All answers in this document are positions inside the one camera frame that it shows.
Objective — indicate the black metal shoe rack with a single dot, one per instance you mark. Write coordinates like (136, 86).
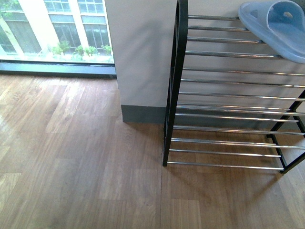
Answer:
(233, 101)

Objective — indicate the dark window frame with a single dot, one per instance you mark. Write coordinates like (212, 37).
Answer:
(59, 69)

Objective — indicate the light blue slipper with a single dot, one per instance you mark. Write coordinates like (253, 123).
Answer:
(278, 23)

